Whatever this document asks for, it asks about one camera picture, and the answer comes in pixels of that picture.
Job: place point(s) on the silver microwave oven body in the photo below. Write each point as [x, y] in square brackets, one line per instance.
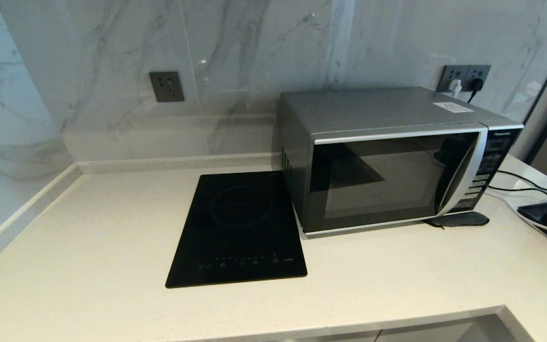
[373, 107]

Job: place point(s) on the white paper sheet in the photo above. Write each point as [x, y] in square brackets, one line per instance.
[452, 107]

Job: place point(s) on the black pad under microwave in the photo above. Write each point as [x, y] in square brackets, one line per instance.
[463, 219]

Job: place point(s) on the black induction cooktop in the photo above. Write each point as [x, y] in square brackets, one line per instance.
[235, 228]

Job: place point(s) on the grey cabinet front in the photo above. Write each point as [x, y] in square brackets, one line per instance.
[444, 332]
[349, 338]

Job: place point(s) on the white power plug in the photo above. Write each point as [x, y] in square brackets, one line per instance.
[455, 87]

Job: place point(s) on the black power plug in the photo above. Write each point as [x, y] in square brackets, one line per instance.
[476, 84]

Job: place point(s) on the black flat appliance base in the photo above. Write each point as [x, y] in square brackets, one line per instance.
[534, 211]

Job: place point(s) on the grey single wall socket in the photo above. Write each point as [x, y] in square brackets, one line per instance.
[166, 87]

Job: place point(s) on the grey double wall socket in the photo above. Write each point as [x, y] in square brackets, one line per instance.
[463, 71]

